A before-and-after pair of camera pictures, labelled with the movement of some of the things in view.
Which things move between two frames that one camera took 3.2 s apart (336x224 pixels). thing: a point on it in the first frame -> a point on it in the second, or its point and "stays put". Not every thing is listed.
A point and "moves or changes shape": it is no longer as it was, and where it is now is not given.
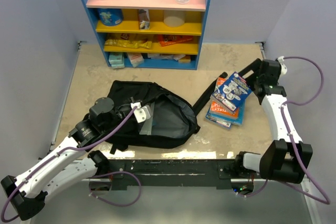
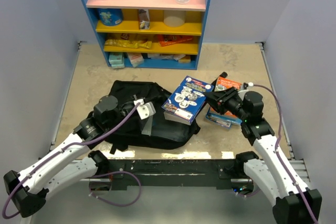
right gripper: [254, 67] -> [219, 99]
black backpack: [150, 115] stays put
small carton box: [144, 19] stays put
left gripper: [130, 106] stays put
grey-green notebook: [146, 128] stays put
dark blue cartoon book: [232, 91] moves or changes shape
